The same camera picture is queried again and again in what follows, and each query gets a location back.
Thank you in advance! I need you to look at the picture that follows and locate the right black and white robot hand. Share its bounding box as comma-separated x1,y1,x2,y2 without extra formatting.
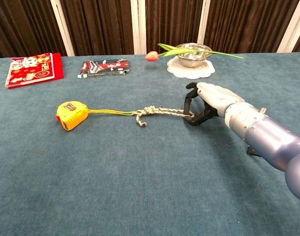
183,82,245,126

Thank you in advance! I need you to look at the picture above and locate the braided beige rope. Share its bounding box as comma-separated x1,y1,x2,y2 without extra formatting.
132,105,195,128

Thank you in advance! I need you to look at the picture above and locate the yellow tape measure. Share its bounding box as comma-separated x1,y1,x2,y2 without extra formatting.
56,101,135,132

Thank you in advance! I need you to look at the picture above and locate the white scalloped coaster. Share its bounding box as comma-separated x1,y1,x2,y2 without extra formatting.
167,58,216,80

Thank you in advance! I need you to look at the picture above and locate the stainless steel bowl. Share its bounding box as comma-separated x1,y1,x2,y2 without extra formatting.
175,43,213,68

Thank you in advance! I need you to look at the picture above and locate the red tulip with green stem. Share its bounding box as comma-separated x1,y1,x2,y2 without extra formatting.
145,43,244,62

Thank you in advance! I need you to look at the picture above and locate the blue felt table mat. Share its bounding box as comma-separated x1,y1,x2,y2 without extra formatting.
0,51,300,236

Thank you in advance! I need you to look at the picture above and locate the dark brown curtain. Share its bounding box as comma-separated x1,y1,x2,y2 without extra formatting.
0,0,300,59

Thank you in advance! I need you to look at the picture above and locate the red spiral notebook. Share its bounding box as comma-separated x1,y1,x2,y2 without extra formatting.
4,52,64,89

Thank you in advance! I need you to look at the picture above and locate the white metal frame post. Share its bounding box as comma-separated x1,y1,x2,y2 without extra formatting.
130,0,147,55
276,0,300,53
197,0,211,45
50,0,76,57

